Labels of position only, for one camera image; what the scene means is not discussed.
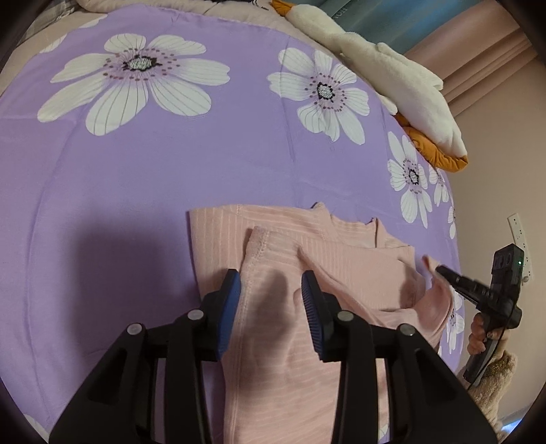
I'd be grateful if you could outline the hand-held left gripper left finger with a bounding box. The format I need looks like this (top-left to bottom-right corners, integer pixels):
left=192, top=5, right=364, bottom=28
left=49, top=269, right=242, bottom=444

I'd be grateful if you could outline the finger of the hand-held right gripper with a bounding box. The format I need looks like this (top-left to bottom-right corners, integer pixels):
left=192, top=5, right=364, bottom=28
left=434, top=265, right=494, bottom=309

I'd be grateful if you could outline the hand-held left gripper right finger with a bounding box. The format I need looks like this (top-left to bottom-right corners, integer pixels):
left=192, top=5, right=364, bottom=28
left=301, top=270, right=500, bottom=444

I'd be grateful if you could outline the pink striped knit garment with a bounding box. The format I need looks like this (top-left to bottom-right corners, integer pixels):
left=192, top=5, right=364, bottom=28
left=187, top=202, right=455, bottom=444

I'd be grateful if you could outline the person's right forearm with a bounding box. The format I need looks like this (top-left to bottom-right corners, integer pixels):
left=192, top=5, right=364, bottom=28
left=468, top=350, right=520, bottom=438

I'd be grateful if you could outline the person's right hand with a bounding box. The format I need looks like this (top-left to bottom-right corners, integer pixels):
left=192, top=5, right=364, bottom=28
left=467, top=311, right=512, bottom=356

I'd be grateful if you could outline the purple floral blanket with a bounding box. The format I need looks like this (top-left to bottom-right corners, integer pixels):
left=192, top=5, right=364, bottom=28
left=0, top=3, right=468, bottom=444

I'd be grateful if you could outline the white plush goose toy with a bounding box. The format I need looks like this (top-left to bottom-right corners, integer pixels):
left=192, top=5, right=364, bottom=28
left=272, top=0, right=469, bottom=174

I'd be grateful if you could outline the pink curtain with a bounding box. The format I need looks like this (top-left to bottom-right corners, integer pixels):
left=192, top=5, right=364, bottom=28
left=403, top=0, right=539, bottom=117

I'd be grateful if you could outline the blue printed curtain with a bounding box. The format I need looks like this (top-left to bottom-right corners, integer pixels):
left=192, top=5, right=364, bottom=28
left=318, top=0, right=477, bottom=55

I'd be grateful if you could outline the white wall socket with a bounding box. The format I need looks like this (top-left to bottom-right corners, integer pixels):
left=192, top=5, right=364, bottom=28
left=507, top=213, right=534, bottom=283

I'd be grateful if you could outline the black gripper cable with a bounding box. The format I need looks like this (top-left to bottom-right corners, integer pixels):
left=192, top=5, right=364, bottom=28
left=464, top=335, right=506, bottom=390

